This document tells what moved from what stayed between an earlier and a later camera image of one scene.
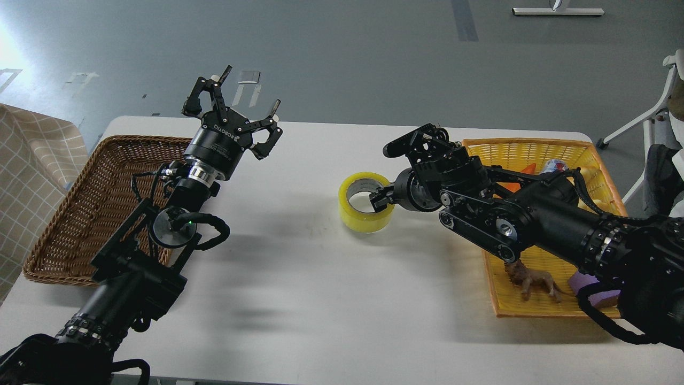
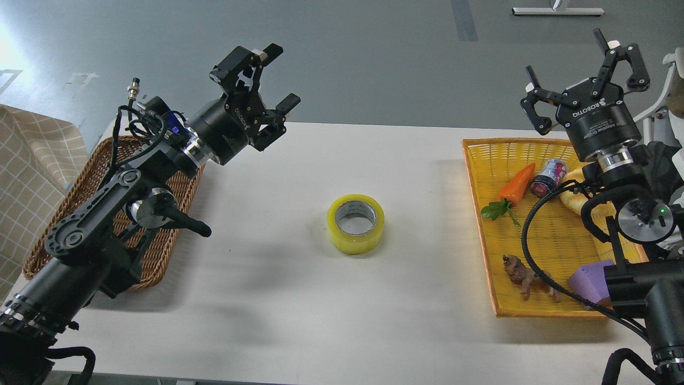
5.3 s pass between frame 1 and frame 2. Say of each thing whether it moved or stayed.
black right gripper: moved
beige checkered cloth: stayed
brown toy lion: stayed
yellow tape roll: moved
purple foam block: stayed
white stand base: stayed
